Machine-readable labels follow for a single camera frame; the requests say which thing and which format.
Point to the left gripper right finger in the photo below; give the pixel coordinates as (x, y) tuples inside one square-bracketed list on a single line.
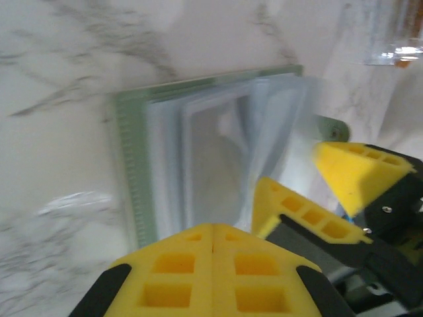
[(257, 267)]

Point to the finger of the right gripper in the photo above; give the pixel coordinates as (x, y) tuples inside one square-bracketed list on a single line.
[(297, 208), (357, 171)]

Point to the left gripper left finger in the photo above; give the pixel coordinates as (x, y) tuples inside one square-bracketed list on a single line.
[(172, 264)]

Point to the red and white packet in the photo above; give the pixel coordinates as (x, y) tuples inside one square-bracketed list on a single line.
[(380, 39)]

